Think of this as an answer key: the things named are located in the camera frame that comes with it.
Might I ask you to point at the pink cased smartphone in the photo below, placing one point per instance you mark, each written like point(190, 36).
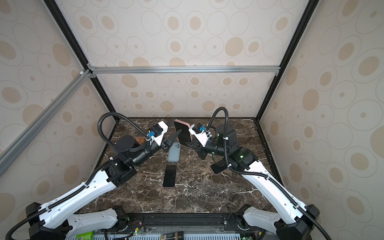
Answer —
point(184, 135)

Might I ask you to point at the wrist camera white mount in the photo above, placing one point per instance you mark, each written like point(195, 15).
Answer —
point(157, 132)
point(200, 133)

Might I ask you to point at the black smartphone rose edge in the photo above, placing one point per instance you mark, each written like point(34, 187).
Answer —
point(219, 167)

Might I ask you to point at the black frame post right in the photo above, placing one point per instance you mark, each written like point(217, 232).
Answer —
point(302, 25)

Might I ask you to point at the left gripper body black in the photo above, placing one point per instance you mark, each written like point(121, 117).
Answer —
point(163, 145)

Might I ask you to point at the black frame post left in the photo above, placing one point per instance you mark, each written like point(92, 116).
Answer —
point(63, 24)

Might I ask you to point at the white slotted cable duct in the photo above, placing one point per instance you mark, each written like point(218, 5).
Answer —
point(186, 237)

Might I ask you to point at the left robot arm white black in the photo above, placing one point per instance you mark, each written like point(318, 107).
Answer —
point(60, 219)

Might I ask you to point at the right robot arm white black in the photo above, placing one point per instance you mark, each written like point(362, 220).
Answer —
point(244, 162)

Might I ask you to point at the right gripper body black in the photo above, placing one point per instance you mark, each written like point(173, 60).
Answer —
point(211, 147)

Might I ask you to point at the diagonal aluminium rail left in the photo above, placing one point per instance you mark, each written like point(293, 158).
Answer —
point(9, 156)

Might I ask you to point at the horizontal aluminium rail back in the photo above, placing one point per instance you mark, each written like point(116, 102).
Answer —
point(185, 70)

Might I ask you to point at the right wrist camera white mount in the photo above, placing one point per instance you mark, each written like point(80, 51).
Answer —
point(200, 133)

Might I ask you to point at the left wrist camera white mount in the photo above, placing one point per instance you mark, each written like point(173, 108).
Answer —
point(157, 132)

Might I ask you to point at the green packet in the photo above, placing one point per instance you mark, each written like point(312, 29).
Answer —
point(85, 236)

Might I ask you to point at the black frame post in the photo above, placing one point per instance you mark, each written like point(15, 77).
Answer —
point(302, 25)
point(63, 24)

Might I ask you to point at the purple smartphone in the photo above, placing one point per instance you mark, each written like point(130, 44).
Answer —
point(170, 176)

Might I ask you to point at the light blue phone case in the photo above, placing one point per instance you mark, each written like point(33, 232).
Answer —
point(174, 153)

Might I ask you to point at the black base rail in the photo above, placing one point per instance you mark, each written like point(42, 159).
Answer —
point(180, 223)

